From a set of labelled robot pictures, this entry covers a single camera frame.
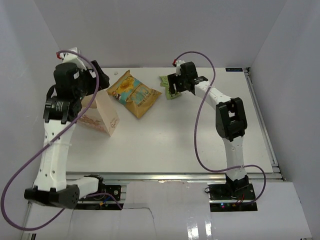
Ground green sour candy packet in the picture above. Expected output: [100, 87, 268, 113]
[165, 86, 182, 100]

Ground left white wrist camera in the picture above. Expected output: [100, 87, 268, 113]
[56, 52, 87, 70]

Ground beige paper bag orange handles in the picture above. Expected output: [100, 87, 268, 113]
[77, 89, 120, 136]

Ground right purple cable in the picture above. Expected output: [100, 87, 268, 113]
[172, 51, 267, 204]

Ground light green snack packet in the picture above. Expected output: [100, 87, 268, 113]
[159, 75, 169, 88]

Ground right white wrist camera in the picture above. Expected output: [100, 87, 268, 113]
[172, 59, 186, 76]

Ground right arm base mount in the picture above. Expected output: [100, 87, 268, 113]
[204, 183, 258, 213]

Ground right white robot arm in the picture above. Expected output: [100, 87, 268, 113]
[167, 60, 249, 200]

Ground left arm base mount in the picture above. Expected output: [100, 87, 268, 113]
[79, 184, 123, 207]

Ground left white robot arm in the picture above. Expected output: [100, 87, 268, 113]
[24, 60, 110, 209]

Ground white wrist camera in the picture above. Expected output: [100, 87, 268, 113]
[56, 52, 87, 70]
[172, 59, 186, 76]

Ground aluminium table rail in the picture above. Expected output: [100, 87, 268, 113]
[66, 172, 283, 181]

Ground blue table corner label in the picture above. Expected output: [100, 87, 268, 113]
[225, 67, 243, 72]

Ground kettle chips bag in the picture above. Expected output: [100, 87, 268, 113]
[107, 70, 162, 119]

